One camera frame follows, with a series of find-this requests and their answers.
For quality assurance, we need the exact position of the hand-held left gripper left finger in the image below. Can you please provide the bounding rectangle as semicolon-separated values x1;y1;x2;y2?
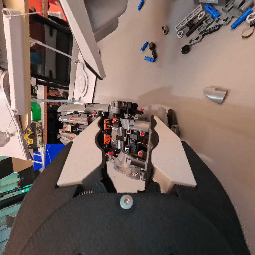
56;116;109;192

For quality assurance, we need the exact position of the green plastic object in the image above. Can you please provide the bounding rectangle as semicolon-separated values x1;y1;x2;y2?
31;102;41;122

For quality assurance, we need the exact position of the grey curved slope piece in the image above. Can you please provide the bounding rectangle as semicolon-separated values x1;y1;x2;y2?
203;86;228;104

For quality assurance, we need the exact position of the grey lego car model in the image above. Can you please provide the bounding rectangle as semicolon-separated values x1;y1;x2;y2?
57;100;180;181

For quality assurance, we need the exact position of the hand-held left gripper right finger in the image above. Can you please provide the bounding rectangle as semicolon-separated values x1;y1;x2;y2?
146;115;197;192

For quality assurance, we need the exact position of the black lego dish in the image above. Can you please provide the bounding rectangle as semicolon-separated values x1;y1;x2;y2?
241;27;255;39

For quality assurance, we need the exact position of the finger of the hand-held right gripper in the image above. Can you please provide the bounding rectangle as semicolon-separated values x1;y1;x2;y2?
58;0;106;80

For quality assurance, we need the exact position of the pile of small lego pieces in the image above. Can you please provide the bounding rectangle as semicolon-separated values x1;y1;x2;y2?
175;0;255;55

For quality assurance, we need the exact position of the light grey long lego plate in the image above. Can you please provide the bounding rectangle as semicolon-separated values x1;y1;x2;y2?
175;4;203;32

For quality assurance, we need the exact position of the black lego pin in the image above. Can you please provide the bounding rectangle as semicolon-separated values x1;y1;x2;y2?
149;42;158;59

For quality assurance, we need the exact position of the blue plastic bin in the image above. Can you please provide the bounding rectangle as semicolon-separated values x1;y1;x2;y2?
33;143;66;171

